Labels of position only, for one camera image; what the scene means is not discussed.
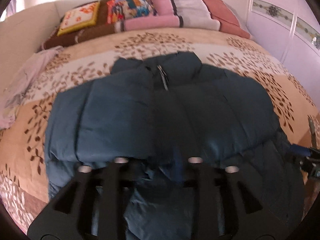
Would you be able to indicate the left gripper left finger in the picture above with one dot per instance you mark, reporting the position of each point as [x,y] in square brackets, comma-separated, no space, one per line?
[90,206]

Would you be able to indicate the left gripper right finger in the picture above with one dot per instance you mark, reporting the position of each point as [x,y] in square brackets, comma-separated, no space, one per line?
[225,208]

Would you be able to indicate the dark blue puffer jacket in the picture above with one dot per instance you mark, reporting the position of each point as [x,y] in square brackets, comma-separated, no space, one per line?
[159,113]

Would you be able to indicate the beige leaf-pattern bed blanket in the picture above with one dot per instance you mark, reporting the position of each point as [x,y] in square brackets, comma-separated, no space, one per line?
[24,190]

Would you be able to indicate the lilac floral cloth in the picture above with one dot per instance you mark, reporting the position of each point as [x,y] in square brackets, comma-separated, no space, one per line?
[14,94]

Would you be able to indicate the terracotta red pillow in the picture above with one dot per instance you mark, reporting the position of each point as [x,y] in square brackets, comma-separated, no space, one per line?
[230,22]

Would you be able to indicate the beige bed side board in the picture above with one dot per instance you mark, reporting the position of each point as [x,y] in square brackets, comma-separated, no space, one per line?
[22,35]

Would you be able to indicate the pink white striped folded blanket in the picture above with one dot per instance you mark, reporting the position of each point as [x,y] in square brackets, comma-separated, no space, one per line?
[173,14]

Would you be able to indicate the brown striped blanket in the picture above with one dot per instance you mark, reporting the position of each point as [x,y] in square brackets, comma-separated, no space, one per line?
[102,28]

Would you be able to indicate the yellow embroidered cushion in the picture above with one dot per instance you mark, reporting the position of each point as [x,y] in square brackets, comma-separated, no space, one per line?
[79,18]

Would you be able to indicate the colourful cartoon cushion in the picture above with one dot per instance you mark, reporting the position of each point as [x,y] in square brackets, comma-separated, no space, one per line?
[120,10]

